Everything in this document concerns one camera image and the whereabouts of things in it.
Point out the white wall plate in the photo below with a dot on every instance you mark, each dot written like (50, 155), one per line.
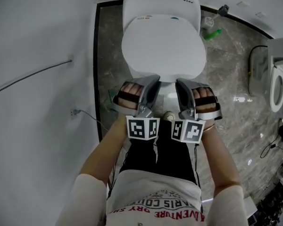
(261, 14)
(243, 3)

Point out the white plastic helmet-like dome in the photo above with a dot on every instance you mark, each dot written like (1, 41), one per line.
(163, 50)

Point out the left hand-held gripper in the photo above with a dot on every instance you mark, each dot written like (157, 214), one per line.
(141, 128)

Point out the white box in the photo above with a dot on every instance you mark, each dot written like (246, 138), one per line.
(251, 208)

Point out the person's right hand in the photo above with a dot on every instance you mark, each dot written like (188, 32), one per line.
(202, 92)

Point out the person's white shoe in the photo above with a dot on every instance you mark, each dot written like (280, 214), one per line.
(169, 115)

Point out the person's left hand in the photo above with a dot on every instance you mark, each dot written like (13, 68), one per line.
(132, 87)

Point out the black equipment pile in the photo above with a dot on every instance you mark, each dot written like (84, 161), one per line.
(278, 196)

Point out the white wall outlet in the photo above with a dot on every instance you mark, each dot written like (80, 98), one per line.
(73, 113)

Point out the person's right forearm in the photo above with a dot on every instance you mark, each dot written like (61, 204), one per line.
(221, 156)

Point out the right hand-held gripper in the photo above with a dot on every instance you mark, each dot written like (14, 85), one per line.
(191, 131)

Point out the white toilet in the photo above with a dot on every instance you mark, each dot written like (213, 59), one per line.
(160, 1)
(279, 79)

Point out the green bottle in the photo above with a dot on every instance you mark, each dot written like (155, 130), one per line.
(213, 34)

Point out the person's white printed shirt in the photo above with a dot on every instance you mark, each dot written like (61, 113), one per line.
(155, 196)

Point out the person's left forearm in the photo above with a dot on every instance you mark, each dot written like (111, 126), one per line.
(103, 149)

